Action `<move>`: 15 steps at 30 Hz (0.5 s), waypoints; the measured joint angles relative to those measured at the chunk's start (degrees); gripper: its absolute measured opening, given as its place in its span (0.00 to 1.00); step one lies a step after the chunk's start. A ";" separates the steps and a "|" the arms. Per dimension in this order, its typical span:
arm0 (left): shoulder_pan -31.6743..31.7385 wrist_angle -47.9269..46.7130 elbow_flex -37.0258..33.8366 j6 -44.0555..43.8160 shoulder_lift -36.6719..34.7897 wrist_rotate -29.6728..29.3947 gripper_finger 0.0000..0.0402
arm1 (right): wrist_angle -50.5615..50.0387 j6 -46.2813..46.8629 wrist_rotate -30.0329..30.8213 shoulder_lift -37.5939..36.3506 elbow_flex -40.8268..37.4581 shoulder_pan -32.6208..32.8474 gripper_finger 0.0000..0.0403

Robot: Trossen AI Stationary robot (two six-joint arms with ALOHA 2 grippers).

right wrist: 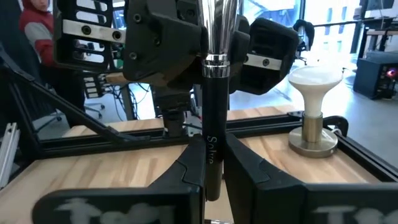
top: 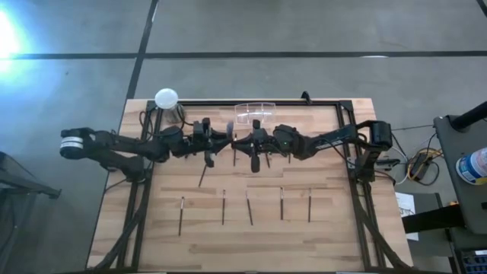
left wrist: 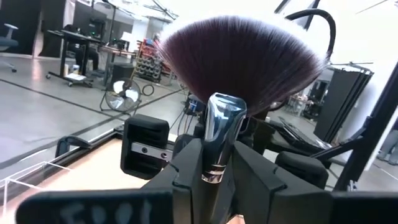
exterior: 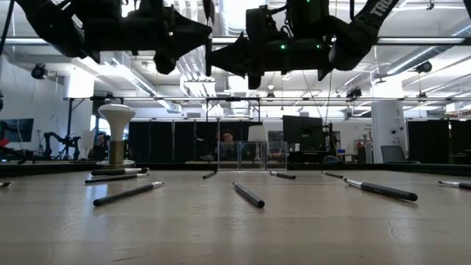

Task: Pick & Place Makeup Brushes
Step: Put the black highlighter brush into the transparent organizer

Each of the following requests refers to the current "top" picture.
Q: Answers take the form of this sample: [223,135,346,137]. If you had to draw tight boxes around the black equipment rack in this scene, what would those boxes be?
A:
[450,247,487,274]

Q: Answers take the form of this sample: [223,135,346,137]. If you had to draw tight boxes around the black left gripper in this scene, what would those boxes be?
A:
[192,117,234,168]

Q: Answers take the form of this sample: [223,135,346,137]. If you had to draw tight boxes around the dark grey cart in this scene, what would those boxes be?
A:
[433,113,487,235]

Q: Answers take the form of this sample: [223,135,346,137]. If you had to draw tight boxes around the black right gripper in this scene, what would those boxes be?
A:
[232,119,275,174]

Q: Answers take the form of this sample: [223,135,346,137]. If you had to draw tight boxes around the white paper sheet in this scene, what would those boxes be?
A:
[394,191,419,241]

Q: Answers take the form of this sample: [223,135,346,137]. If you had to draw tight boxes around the yellow cable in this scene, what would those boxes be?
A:
[406,147,444,183]

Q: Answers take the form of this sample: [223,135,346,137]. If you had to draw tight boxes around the clear acrylic organizer box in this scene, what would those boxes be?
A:
[234,101,277,126]

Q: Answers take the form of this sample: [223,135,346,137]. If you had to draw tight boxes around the blue white wipes canister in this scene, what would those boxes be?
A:
[455,146,487,186]

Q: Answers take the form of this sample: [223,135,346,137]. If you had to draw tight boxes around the white mushroom table lamp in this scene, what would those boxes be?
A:
[154,88,186,125]

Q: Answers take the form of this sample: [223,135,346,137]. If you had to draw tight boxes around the black bench bar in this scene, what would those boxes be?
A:
[401,203,467,234]

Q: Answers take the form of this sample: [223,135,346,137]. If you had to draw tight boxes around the black power adapter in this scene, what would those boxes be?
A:
[412,151,433,180]

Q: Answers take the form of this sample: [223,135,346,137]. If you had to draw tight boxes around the black aluminium table frame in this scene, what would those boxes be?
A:
[88,99,414,273]

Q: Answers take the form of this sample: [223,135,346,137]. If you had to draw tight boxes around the black round tube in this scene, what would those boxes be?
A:
[450,100,487,131]

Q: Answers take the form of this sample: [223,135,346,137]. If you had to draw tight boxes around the dark glass side table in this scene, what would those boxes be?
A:
[0,151,62,274]

